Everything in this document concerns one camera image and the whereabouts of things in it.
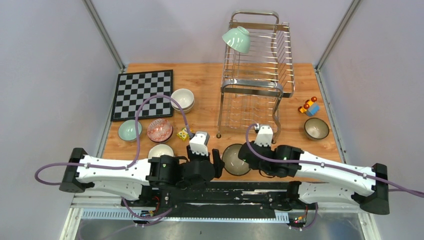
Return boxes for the dark blue glazed bowl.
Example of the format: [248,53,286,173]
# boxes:
[222,143,251,176]

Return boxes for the teal white striped bowl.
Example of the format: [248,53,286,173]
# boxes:
[147,144,175,159]

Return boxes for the dark patterned rim bowl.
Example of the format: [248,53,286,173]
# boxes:
[303,117,330,141]

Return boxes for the cream bowl green leaf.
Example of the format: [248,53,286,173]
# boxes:
[174,105,194,114]

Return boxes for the plain cream bowl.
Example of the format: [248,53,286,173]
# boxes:
[170,88,195,110]

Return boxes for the pale green striped bowl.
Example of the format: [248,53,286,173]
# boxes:
[118,119,143,142]

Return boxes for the steel two-tier dish rack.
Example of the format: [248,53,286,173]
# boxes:
[216,9,295,143]

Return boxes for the mint green glazed bowl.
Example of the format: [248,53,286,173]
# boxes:
[222,26,251,54]

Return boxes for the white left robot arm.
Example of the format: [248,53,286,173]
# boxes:
[59,147,225,207]

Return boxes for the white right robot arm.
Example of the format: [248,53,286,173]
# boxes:
[238,141,390,215]

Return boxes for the yellow green toy block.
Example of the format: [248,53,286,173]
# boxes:
[176,127,190,141]

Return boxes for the orange blue toy car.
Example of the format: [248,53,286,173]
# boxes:
[298,96,320,117]

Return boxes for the black white chessboard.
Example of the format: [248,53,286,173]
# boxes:
[110,69,174,122]

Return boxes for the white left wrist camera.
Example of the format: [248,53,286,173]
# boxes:
[189,131,210,156]

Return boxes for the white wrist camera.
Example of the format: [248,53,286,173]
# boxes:
[254,124,274,147]
[189,131,210,156]

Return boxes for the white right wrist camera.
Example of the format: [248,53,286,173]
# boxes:
[254,124,274,147]

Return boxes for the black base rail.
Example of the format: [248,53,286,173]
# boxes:
[119,181,316,219]

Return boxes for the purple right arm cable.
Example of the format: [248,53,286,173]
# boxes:
[245,123,424,231]

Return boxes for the aluminium left frame post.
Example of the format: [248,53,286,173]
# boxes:
[82,0,126,74]

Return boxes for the aluminium frame post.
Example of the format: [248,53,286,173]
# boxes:
[315,0,362,72]
[82,0,126,74]

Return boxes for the aluminium right frame post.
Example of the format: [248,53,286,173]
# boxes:
[315,0,362,72]

